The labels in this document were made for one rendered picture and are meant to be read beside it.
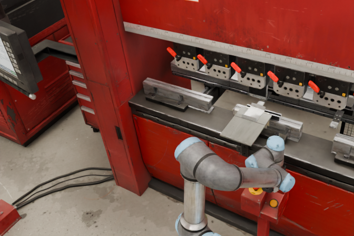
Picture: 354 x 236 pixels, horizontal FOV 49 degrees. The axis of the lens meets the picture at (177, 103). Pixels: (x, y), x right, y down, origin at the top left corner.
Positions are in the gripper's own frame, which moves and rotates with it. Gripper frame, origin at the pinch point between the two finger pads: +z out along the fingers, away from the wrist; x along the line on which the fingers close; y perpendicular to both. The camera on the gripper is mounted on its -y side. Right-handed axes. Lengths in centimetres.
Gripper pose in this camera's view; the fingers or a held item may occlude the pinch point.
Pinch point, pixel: (273, 191)
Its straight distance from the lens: 204.2
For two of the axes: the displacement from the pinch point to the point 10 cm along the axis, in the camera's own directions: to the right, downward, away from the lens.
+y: 5.2, -6.3, 5.8
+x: -8.4, -2.6, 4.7
